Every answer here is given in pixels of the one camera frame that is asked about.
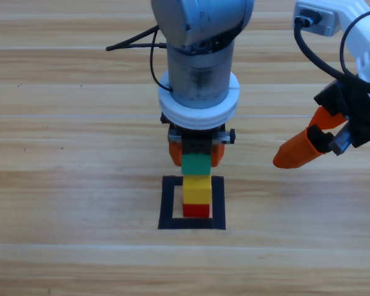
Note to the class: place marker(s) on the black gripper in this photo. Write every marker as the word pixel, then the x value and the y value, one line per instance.
pixel 364 120
pixel 197 145

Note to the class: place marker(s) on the green cube block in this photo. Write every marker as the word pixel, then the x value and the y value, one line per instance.
pixel 195 165

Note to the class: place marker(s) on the yellow cube block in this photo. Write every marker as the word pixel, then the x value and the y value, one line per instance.
pixel 196 191

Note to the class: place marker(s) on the red cube block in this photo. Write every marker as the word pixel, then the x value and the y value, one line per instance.
pixel 195 210

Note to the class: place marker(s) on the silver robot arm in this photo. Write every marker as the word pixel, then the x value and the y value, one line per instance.
pixel 200 61

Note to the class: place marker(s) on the black tape rectangle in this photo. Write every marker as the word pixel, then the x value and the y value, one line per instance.
pixel 166 203

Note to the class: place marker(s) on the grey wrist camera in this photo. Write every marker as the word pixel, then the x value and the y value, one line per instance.
pixel 323 23

